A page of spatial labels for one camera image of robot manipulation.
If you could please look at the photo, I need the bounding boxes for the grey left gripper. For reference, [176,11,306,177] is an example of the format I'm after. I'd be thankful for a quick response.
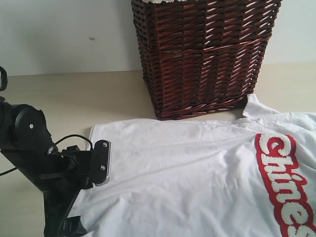
[62,140,111,190]

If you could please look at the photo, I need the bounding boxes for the white lace basket liner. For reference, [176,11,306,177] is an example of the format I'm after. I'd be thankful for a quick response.
[141,0,187,4]

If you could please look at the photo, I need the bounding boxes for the dark brown wicker basket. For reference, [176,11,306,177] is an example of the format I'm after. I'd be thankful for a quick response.
[131,0,281,120]

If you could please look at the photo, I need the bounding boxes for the white t-shirt red lettering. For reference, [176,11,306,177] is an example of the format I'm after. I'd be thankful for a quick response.
[70,94,316,237]

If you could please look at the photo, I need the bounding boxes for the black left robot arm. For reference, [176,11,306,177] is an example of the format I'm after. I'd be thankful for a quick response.
[0,98,111,237]

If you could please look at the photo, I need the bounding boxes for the black camera cable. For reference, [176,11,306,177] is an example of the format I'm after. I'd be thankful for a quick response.
[0,134,93,176]

